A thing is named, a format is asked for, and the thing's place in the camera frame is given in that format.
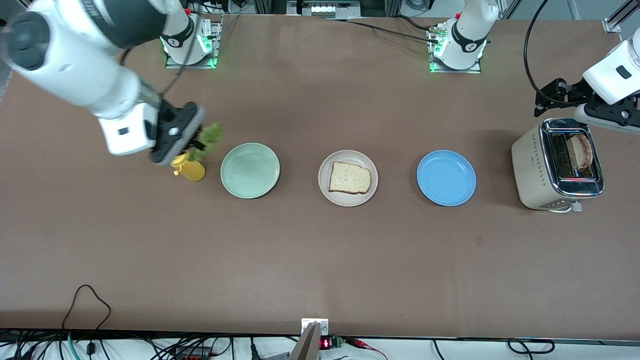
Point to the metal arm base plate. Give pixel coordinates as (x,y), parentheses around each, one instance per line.
(457,71)
(190,66)

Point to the aluminium frame profile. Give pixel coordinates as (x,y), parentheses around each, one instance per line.
(612,24)

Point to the red LED display module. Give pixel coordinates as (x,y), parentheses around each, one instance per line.
(326,343)

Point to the silver mounting bracket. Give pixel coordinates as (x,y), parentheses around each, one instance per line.
(322,327)

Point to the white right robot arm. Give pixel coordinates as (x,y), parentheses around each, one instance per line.
(75,65)

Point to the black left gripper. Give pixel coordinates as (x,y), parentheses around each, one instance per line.
(575,92)

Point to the toasted bread slice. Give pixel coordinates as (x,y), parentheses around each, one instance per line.
(581,150)
(350,177)

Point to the green lettuce leaf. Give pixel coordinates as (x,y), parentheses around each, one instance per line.
(212,137)

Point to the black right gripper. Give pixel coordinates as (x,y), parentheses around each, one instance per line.
(198,144)

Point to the yellow squeeze bottle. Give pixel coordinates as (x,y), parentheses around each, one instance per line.
(192,172)

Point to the lit control box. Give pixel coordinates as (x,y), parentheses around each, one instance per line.
(325,9)

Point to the beige plate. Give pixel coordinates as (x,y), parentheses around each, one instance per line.
(348,201)

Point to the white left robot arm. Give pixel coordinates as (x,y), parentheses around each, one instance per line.
(470,30)

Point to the blue plate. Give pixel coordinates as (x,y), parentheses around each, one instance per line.
(446,178)

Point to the beige chrome toaster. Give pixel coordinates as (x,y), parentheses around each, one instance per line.
(530,165)

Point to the mint green plate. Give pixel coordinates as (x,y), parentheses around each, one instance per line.
(250,171)

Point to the grey camera mount bar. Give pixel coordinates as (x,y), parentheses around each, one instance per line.
(307,347)

